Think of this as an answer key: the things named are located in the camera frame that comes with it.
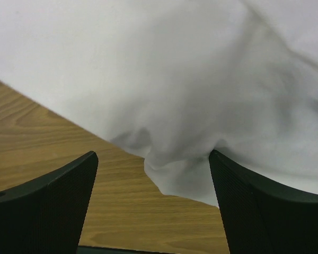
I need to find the white printed t-shirt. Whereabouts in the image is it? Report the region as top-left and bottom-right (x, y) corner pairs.
(0, 1), (318, 206)

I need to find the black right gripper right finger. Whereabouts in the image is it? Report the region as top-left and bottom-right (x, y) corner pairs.
(209, 150), (318, 253)

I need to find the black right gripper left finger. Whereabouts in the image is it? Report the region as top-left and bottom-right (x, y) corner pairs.
(0, 151), (99, 253)

